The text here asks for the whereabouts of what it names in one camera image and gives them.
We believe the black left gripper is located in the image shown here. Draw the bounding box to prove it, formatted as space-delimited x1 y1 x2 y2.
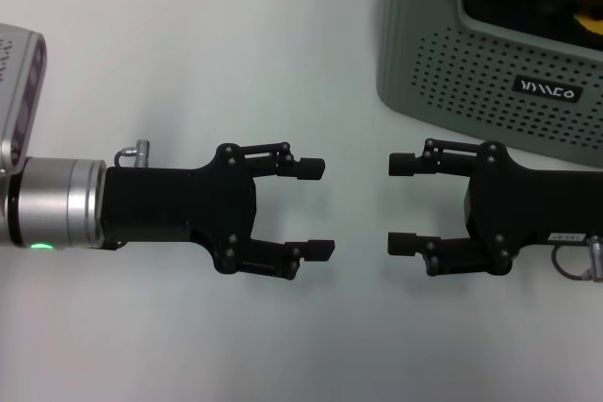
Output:
100 140 336 281

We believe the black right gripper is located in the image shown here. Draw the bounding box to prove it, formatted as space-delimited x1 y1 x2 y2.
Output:
386 137 603 279

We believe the grey perforated storage box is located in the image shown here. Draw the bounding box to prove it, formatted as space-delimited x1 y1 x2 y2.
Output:
376 0 603 169

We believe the left gripper connector cable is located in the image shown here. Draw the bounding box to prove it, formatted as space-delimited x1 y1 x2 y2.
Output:
114 138 151 170

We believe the gripper connector cable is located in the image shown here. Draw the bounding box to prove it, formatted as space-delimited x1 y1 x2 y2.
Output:
550 238 603 283
114 138 151 170

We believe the right gripper connector cable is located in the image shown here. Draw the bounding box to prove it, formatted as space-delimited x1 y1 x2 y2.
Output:
550 238 603 283

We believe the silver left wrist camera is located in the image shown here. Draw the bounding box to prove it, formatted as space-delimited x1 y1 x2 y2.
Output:
0 23 48 172

